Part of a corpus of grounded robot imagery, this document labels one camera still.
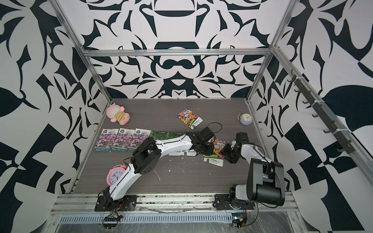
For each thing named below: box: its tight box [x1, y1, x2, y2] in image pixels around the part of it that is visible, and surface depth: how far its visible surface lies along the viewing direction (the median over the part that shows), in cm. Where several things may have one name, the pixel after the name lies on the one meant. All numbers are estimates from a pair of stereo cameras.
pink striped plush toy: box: [106, 103, 131, 126], surface depth 105 cm
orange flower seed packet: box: [211, 139, 227, 160], surface depth 95 cm
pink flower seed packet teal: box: [94, 128, 119, 153], surface depth 98 cm
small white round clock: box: [236, 111, 253, 126], surface depth 107 cm
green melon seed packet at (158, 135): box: [149, 130, 167, 141], surface depth 101 cm
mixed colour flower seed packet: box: [176, 108, 204, 131], surface depth 110 cm
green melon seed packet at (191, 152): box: [183, 149, 197, 157], surface depth 93 cm
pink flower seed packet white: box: [127, 128, 152, 153], surface depth 99 cm
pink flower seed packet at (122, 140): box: [111, 127, 136, 153], surface depth 98 cm
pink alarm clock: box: [106, 163, 127, 186], surface depth 83 cm
